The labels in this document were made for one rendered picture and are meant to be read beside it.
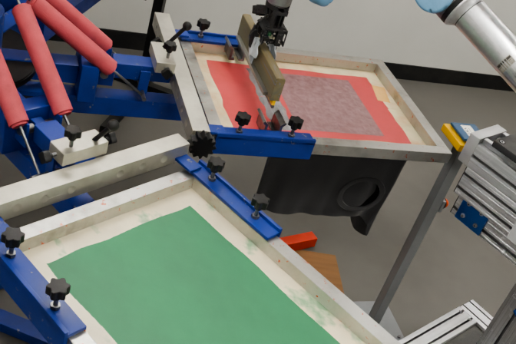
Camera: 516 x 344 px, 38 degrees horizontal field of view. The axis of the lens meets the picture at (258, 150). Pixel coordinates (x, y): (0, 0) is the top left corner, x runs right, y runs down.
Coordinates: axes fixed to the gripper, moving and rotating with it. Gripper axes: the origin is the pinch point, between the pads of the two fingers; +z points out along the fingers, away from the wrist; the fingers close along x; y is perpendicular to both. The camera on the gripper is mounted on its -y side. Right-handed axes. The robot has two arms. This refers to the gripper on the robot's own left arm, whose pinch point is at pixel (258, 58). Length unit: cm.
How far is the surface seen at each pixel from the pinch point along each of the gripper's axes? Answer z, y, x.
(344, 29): 78, -200, 134
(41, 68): -3, 24, -66
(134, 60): 4.9, 0.1, -37.6
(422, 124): 10, 13, 57
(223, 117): 13.6, 13.4, -11.2
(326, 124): 13.6, 12.5, 23.5
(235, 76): 13.6, -11.7, -1.3
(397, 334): 109, 19, 86
